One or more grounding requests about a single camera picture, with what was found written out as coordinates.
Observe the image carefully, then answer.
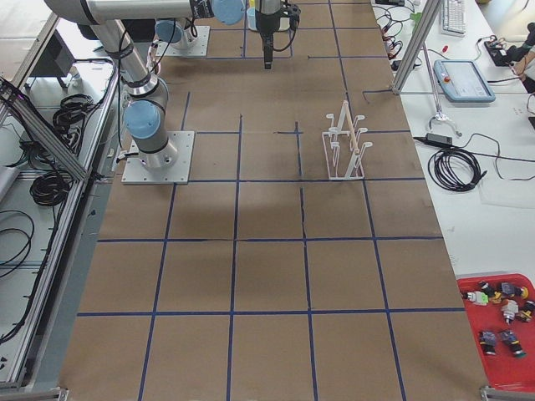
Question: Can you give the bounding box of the black power adapter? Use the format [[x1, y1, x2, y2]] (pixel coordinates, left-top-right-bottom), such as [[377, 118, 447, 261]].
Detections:
[[425, 133, 452, 147]]

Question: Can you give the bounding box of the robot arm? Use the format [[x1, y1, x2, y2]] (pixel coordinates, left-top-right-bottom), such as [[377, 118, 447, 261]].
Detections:
[[47, 1, 246, 170], [155, 18, 196, 49]]

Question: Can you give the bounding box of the coiled black cable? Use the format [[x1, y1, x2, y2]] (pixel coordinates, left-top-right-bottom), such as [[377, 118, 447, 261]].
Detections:
[[428, 149, 488, 193]]

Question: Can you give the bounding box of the white keyboard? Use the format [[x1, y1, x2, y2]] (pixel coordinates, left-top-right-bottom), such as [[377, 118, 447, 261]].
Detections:
[[440, 0, 466, 37]]

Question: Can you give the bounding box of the blue teach pendant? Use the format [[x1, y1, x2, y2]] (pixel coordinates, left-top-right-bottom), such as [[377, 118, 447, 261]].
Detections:
[[433, 60, 496, 104]]

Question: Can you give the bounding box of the white wire cup rack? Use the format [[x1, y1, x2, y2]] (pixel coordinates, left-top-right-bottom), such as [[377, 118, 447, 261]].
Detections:
[[322, 100, 373, 180]]

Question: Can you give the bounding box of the aluminium frame post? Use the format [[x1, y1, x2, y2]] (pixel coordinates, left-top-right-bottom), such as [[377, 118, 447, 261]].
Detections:
[[391, 0, 442, 94]]

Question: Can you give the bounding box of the red parts tray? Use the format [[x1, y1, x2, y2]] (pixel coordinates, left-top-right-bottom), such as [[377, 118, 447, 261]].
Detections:
[[457, 273, 534, 393]]

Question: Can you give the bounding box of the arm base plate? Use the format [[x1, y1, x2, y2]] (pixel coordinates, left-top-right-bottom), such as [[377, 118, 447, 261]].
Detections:
[[121, 131, 195, 185], [155, 24, 210, 58]]

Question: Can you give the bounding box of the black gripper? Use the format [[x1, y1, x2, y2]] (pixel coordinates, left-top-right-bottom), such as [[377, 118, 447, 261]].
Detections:
[[255, 0, 300, 69]]

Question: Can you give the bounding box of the light blue cup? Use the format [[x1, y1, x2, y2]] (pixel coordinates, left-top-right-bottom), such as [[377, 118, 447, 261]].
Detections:
[[247, 8, 257, 31]]

